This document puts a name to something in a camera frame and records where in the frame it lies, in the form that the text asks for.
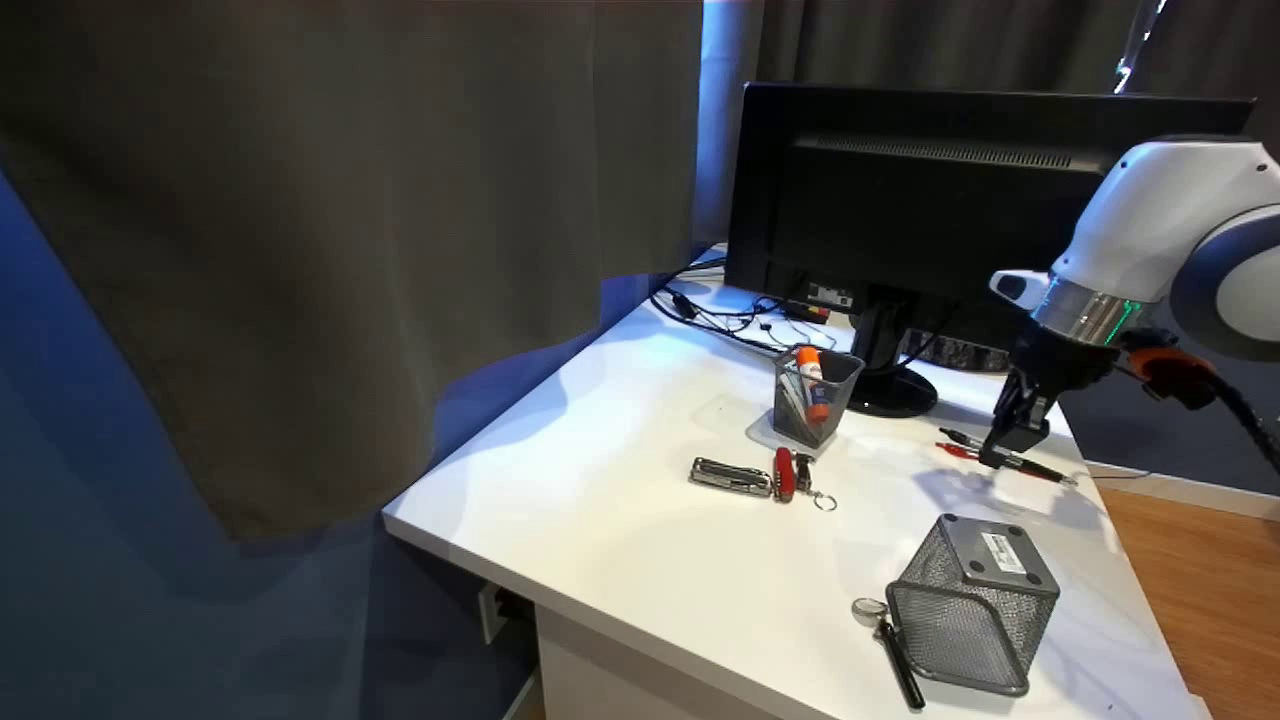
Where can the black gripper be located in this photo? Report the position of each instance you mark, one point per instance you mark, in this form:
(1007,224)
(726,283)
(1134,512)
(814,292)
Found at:
(1047,385)

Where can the black pen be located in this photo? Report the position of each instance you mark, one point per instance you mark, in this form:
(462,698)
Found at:
(1033,465)

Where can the large gray mesh pen holder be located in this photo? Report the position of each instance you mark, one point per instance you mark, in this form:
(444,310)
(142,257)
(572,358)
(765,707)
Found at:
(973,605)

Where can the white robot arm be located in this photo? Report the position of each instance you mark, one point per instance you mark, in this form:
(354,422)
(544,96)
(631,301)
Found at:
(1175,243)

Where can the black monitor stand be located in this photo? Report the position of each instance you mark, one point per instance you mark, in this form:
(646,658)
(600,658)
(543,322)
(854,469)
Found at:
(886,380)

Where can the orange capped glue stick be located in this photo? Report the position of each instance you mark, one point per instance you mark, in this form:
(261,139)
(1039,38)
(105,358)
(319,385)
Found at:
(811,362)

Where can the red pocket knife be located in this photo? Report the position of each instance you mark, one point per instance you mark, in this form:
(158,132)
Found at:
(784,474)

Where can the black computer monitor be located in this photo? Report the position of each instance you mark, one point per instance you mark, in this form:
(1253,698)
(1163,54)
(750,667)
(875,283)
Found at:
(933,202)

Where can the dark gray curtain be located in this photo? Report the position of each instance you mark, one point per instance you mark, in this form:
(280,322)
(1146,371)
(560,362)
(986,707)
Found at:
(933,40)

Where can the white desk base cabinet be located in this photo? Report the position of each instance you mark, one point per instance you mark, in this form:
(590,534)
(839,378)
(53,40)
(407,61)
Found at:
(600,674)

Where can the large gray-brown curtain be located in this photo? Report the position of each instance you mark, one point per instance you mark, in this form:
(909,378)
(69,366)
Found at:
(335,243)

